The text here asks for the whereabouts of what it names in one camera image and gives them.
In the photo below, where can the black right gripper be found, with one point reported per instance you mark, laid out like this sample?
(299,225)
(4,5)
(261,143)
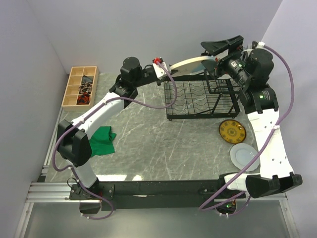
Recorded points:
(217,47)

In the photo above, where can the beige and blue plate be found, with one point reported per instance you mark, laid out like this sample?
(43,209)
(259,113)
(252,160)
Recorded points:
(191,66)

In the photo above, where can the pale blue scalloped plate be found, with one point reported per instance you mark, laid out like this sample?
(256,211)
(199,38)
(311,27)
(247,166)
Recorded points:
(241,154)

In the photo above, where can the watermelon pattern white plate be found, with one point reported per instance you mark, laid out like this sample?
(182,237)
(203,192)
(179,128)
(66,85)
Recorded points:
(221,65)

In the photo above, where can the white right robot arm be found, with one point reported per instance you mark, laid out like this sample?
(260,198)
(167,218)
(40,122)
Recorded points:
(269,172)

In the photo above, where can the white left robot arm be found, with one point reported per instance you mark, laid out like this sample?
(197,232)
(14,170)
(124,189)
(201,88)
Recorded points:
(73,137)

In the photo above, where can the wooden compartment box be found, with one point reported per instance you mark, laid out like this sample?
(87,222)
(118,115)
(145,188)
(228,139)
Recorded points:
(80,91)

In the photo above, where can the green cloth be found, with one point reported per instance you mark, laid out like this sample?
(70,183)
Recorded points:
(102,141)

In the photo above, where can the yellow patterned glass plate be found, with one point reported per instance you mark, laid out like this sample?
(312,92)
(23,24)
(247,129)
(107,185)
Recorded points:
(232,131)

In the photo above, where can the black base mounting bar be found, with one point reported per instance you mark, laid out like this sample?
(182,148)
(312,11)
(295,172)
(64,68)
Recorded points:
(118,195)

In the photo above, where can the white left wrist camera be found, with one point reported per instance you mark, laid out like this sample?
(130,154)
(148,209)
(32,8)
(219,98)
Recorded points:
(161,67)

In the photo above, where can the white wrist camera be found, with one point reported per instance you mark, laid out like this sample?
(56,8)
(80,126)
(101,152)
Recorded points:
(254,45)
(161,67)

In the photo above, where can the black wire dish rack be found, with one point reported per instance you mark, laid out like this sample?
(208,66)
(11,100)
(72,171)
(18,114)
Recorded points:
(201,97)

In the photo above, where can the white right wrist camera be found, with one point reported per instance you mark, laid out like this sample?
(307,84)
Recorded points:
(254,45)

